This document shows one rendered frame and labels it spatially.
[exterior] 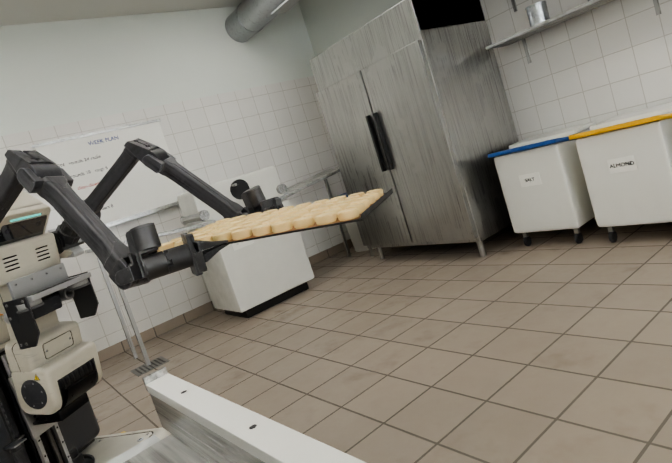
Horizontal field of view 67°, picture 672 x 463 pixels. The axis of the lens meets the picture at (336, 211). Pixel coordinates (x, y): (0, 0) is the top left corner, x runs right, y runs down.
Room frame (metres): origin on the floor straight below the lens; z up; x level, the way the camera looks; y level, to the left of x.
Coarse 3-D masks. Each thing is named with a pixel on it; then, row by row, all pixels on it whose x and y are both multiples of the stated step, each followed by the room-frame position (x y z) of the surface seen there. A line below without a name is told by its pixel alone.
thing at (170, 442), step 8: (160, 440) 0.58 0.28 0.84; (168, 440) 0.57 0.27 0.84; (176, 440) 0.57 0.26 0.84; (152, 448) 0.57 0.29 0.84; (160, 448) 0.56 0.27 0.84; (168, 448) 0.55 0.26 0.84; (176, 448) 0.55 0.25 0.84; (184, 448) 0.54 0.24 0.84; (136, 456) 0.56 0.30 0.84; (144, 456) 0.55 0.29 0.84; (152, 456) 0.55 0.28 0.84; (160, 456) 0.54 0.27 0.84; (168, 456) 0.53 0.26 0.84; (176, 456) 0.53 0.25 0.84; (184, 456) 0.52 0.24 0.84; (192, 456) 0.52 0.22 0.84; (200, 456) 0.51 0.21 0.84
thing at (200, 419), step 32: (160, 384) 0.60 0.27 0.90; (192, 384) 0.56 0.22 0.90; (160, 416) 0.60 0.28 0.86; (192, 416) 0.49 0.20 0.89; (224, 416) 0.45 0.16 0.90; (256, 416) 0.43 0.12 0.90; (192, 448) 0.53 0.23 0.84; (224, 448) 0.44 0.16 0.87; (256, 448) 0.38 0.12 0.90; (288, 448) 0.36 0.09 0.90; (320, 448) 0.35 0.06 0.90
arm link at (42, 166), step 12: (12, 156) 1.33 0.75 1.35; (24, 156) 1.33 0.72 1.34; (36, 156) 1.37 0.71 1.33; (12, 168) 1.34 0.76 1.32; (36, 168) 1.30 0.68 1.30; (48, 168) 1.33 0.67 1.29; (60, 168) 1.36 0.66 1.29; (0, 180) 1.37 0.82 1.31; (12, 180) 1.35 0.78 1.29; (0, 192) 1.37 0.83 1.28; (12, 192) 1.38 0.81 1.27; (0, 204) 1.39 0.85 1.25; (12, 204) 1.42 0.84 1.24; (0, 216) 1.42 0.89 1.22
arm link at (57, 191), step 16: (16, 176) 1.30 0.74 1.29; (32, 176) 1.28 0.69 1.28; (48, 176) 1.30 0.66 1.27; (64, 176) 1.36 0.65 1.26; (32, 192) 1.28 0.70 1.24; (48, 192) 1.29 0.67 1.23; (64, 192) 1.29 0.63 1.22; (64, 208) 1.27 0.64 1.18; (80, 208) 1.27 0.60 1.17; (80, 224) 1.25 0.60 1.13; (96, 224) 1.25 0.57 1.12; (96, 240) 1.23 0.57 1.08; (112, 240) 1.23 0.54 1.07; (112, 256) 1.19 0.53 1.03; (128, 256) 1.21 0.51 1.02; (112, 272) 1.19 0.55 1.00; (128, 288) 1.18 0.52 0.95
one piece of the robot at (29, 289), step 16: (48, 272) 1.74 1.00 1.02; (64, 272) 1.80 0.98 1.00; (16, 288) 1.61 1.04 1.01; (32, 288) 1.66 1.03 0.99; (48, 288) 1.67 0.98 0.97; (64, 288) 1.80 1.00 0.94; (80, 288) 1.81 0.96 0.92; (16, 304) 1.57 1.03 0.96; (32, 304) 1.57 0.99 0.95; (48, 304) 1.71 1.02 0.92; (80, 304) 1.82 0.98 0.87; (96, 304) 1.80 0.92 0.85; (16, 320) 1.58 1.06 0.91; (32, 320) 1.56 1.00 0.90; (16, 336) 1.59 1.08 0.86; (32, 336) 1.57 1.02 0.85
